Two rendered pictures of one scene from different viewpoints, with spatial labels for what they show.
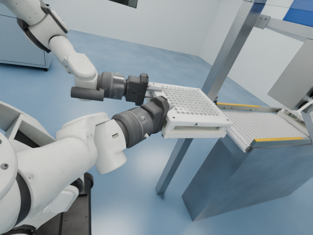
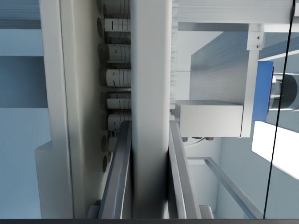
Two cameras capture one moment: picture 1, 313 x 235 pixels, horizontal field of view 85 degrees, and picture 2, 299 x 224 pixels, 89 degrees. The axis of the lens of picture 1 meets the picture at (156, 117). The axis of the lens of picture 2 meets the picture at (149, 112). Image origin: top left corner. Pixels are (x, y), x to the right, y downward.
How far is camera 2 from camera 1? 54 cm
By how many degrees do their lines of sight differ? 74
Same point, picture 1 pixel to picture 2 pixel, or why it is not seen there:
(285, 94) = (189, 122)
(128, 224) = not seen: outside the picture
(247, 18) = (267, 24)
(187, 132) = not seen: hidden behind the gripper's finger
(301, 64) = (220, 116)
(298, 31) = (248, 93)
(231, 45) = (229, 22)
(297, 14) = (258, 74)
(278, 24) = (252, 67)
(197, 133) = not seen: hidden behind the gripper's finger
